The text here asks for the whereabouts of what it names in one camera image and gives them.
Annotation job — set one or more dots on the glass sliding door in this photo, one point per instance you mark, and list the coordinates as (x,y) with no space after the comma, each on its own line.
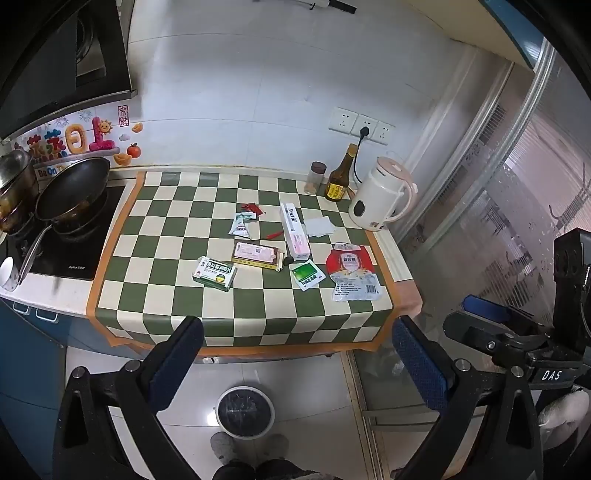
(508,207)

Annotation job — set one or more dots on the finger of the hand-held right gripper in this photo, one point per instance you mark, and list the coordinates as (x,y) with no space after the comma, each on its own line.
(485,307)
(475,332)

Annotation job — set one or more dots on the person's left leg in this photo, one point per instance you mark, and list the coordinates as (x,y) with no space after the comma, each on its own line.
(235,471)

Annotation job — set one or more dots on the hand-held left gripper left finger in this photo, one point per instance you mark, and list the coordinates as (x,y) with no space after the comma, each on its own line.
(178,364)

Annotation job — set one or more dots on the white round trash bin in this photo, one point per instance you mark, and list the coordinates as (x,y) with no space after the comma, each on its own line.
(244,410)

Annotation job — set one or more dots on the white cup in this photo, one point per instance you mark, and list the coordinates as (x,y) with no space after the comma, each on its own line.
(8,274)

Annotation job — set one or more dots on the person's left shoe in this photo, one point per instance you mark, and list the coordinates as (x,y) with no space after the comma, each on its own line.
(224,447)

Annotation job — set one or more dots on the green square sachet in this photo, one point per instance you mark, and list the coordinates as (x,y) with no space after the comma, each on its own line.
(307,274)

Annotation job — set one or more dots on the white paper napkin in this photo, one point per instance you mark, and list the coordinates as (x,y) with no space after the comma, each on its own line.
(321,226)

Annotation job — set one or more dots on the green and white medicine box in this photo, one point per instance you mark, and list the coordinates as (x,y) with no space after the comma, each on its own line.
(214,273)

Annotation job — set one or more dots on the steel pot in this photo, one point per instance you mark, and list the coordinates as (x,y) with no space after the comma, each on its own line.
(16,189)

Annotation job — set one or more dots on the clear spice jar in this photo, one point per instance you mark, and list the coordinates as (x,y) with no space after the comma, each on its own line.
(316,180)

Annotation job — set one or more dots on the colourful wall stickers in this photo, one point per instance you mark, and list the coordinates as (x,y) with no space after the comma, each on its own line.
(83,138)

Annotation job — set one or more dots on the person's right shoe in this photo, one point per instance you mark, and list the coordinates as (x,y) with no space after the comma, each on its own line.
(276,446)

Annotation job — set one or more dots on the green checkered table mat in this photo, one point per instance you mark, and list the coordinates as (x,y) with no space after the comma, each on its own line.
(184,240)

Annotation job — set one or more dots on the pink and white toothpaste box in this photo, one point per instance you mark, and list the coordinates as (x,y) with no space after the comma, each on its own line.
(294,230)

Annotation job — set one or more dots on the black range hood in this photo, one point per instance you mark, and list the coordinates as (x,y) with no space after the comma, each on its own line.
(46,55)

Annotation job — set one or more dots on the person's shoe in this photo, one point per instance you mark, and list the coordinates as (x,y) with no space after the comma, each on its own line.
(224,447)
(276,446)

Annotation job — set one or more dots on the green and white torn sachet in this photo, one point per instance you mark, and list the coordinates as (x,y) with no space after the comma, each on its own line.
(241,226)

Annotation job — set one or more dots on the brown and yellow box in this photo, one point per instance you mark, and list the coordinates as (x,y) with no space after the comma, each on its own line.
(256,256)

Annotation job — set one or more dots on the blue wall cabinet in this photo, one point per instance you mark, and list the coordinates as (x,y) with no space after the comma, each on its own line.
(512,27)

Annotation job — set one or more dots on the black induction cooktop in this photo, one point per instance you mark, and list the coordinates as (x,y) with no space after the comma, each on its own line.
(74,258)

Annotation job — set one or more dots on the person's right forearm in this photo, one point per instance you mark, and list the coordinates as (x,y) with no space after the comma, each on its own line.
(565,415)

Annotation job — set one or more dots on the person's leg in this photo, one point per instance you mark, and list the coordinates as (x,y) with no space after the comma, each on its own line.
(286,470)
(235,471)

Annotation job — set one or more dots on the brown sauce bottle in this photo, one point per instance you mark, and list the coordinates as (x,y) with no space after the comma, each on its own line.
(338,184)

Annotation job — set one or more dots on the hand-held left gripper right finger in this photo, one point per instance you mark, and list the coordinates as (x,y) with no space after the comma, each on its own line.
(420,364)

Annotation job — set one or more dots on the blue base cabinet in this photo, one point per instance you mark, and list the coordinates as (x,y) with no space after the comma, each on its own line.
(32,369)

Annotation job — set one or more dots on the person's right leg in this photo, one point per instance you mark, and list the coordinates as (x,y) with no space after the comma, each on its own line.
(286,470)

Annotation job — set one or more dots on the red and white sugar bag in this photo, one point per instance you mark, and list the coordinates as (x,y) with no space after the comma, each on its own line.
(353,272)

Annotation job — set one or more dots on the white electric kettle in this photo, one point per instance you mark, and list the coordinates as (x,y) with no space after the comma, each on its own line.
(378,198)

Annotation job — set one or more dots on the black frying pan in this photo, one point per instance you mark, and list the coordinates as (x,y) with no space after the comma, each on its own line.
(74,189)

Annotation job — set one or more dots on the white wall socket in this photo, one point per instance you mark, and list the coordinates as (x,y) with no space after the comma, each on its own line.
(369,123)
(341,120)
(384,134)

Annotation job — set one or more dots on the red chili pepper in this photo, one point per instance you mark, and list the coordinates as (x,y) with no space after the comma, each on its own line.
(276,234)

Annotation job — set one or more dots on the red crumpled wrapper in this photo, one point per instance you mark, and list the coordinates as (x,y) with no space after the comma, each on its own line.
(250,208)

